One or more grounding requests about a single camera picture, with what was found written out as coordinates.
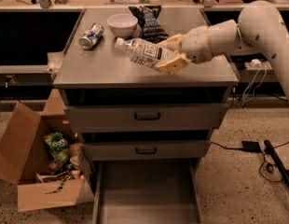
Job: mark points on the white power strip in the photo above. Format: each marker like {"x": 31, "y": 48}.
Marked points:
{"x": 255, "y": 63}

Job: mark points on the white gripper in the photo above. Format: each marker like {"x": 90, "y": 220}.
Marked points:
{"x": 196, "y": 44}

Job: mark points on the dark blue chip bag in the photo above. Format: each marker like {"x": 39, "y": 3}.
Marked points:
{"x": 147, "y": 17}

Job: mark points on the black middle drawer handle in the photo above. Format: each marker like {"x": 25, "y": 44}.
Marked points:
{"x": 146, "y": 151}

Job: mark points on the green snack pouch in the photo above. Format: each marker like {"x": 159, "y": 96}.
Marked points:
{"x": 57, "y": 146}

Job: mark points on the silver blue soda can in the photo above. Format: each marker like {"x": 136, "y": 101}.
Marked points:
{"x": 91, "y": 37}

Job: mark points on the grey middle drawer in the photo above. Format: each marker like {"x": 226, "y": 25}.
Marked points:
{"x": 120, "y": 151}

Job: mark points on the grey open bottom drawer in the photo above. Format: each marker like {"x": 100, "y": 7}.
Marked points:
{"x": 147, "y": 192}

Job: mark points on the black floor bar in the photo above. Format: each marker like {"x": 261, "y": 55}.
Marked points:
{"x": 271, "y": 150}

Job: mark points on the black drawer handle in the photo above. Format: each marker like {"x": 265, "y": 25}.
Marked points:
{"x": 146, "y": 151}
{"x": 146, "y": 117}

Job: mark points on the white ceramic bowl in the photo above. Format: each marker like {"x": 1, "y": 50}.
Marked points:
{"x": 122, "y": 25}

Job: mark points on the grey drawer cabinet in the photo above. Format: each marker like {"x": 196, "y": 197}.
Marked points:
{"x": 105, "y": 76}

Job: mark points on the black top drawer handle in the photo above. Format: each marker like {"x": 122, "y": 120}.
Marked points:
{"x": 146, "y": 117}

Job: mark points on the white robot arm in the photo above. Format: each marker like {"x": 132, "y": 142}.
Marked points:
{"x": 259, "y": 29}

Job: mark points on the clear plastic water bottle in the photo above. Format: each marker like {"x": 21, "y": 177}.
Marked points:
{"x": 143, "y": 52}

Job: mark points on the grey top drawer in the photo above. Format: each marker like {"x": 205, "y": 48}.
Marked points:
{"x": 120, "y": 118}

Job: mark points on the brown cardboard box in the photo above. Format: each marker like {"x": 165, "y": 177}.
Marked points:
{"x": 24, "y": 156}

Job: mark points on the black power adapter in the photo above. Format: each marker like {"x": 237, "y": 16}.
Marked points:
{"x": 251, "y": 146}

